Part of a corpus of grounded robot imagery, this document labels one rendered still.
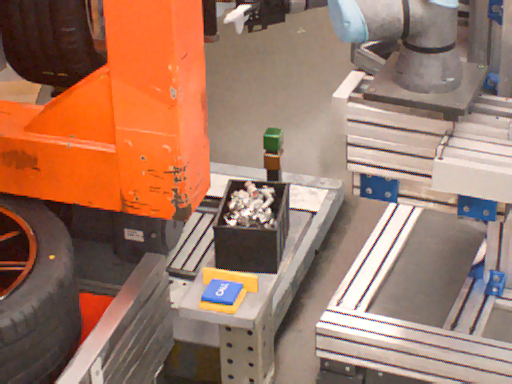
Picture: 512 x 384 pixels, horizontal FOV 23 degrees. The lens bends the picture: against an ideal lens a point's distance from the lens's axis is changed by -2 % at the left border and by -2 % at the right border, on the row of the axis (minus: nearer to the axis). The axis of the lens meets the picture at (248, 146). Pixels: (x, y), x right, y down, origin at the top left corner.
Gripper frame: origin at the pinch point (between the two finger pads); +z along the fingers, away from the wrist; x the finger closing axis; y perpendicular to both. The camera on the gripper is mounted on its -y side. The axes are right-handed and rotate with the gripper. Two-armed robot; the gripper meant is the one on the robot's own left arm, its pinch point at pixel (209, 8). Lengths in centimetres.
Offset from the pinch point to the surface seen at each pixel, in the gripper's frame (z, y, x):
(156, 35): 28.3, -13.7, -36.5
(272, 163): 2.2, 24.1, -36.0
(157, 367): 35, 70, -37
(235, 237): 20, 29, -52
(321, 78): -87, 83, 100
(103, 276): 34, 65, -3
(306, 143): -60, 83, 61
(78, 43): 30.1, 6.3, 10.9
